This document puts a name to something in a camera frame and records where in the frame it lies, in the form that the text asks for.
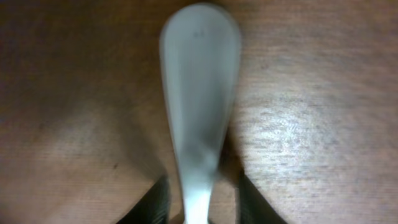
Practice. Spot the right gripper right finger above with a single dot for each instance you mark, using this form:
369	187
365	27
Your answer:
253	207

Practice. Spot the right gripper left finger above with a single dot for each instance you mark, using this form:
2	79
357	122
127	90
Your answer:
153	207

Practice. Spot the white plastic spoon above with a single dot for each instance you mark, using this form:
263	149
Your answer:
200	53

